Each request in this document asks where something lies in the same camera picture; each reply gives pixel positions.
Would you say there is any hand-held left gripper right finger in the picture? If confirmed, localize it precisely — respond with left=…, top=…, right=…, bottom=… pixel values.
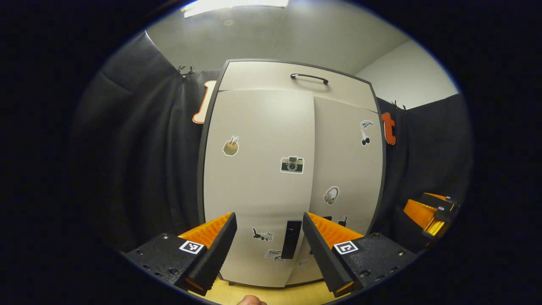
left=301, top=212, right=420, bottom=298

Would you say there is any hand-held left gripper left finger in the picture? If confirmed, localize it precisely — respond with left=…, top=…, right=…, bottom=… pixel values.
left=122, top=212, right=238, bottom=297

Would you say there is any white cabinet door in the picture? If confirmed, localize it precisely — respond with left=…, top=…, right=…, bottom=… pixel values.
left=288, top=96, right=386, bottom=286
left=203, top=89, right=316, bottom=288

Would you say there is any white shoe cabinet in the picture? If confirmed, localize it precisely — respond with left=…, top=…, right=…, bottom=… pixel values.
left=196, top=58, right=388, bottom=289

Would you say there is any white cabinet drawer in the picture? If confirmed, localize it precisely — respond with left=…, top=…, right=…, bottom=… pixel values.
left=218, top=60, right=379, bottom=113

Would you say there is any black door handle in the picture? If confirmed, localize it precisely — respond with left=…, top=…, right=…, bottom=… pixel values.
left=281, top=220, right=302, bottom=260

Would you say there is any black drawer handle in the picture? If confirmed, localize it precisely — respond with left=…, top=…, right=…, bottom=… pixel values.
left=290, top=73, right=329, bottom=85

